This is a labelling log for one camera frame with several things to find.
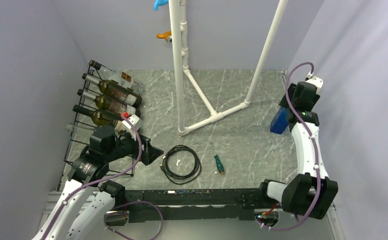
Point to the blue glass bottle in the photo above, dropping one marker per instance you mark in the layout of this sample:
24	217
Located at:
279	123

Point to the green handled screwdriver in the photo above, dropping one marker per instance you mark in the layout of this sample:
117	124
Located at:
218	162

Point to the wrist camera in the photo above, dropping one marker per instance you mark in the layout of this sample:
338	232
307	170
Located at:
134	119
314	80

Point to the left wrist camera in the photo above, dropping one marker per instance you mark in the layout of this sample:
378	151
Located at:
134	119

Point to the orange hook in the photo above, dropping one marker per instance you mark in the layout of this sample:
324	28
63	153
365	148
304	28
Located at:
167	36

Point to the black wire wine rack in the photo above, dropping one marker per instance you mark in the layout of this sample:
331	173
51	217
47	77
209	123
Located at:
79	140

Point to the blue hook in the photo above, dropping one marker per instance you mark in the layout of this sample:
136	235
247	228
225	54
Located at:
159	3

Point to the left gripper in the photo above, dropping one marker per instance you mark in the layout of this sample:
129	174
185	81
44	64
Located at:
150	152

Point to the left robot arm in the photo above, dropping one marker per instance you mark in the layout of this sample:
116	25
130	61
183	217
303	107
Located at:
88	194

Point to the dark green wine bottle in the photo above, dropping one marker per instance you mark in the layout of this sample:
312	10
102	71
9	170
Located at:
114	90

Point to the tall dark wine bottle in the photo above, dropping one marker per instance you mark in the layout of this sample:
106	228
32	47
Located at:
99	117

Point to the small clear glass bottle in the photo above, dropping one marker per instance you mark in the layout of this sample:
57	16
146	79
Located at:
77	129

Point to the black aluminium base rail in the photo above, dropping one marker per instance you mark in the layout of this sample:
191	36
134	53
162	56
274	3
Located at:
242	204

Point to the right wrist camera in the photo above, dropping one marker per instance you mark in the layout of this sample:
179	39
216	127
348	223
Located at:
314	80

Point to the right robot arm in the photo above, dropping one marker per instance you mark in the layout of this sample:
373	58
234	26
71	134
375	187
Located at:
311	192

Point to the white PVC pipe frame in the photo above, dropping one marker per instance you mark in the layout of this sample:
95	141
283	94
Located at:
224	35

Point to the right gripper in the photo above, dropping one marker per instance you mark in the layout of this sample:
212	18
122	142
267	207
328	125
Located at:
291	90

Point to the clear glass liquor bottle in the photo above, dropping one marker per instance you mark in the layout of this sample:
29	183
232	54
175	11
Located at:
122	78

